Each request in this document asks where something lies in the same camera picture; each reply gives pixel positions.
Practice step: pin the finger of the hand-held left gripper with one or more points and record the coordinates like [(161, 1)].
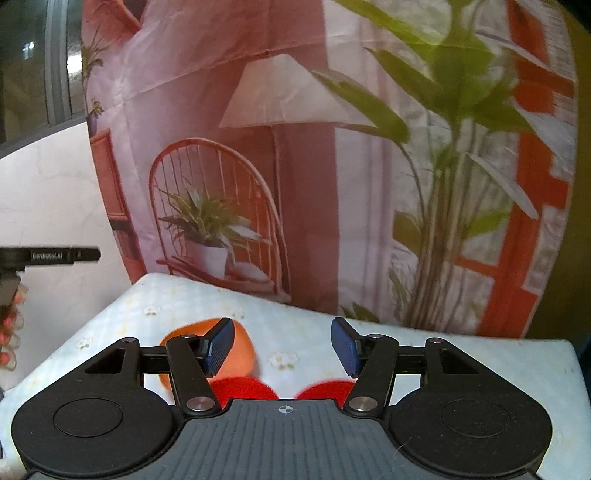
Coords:
[(87, 254)]

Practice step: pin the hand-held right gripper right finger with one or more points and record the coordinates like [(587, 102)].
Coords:
[(346, 347)]

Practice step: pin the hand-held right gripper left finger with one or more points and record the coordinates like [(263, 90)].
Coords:
[(219, 349)]

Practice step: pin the orange bowl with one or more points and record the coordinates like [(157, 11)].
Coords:
[(240, 346)]

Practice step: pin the red plate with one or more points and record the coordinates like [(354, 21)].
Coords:
[(244, 390), (330, 391)]

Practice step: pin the person's left hand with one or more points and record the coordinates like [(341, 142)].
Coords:
[(10, 323)]

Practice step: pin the white floral tablecloth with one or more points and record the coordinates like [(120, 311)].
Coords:
[(485, 364)]

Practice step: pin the printed backdrop cloth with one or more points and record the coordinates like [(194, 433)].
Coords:
[(295, 152)]

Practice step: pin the window frame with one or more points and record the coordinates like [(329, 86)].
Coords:
[(39, 60)]

